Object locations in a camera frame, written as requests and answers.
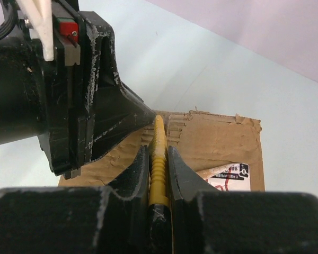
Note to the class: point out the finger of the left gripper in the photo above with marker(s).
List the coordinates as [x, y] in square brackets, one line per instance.
[113, 110]

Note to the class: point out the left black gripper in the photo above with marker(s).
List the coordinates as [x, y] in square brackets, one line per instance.
[24, 79]

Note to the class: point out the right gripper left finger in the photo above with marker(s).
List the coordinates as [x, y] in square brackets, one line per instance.
[105, 219]

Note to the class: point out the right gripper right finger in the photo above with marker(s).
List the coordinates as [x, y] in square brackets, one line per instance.
[206, 220]

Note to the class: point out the yellow utility knife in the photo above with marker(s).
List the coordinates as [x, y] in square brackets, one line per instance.
[159, 230]

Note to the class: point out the brown cardboard express box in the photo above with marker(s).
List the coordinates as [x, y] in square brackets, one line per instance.
[203, 140]

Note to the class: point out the white shipping label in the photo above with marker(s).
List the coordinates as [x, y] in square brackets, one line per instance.
[230, 177]

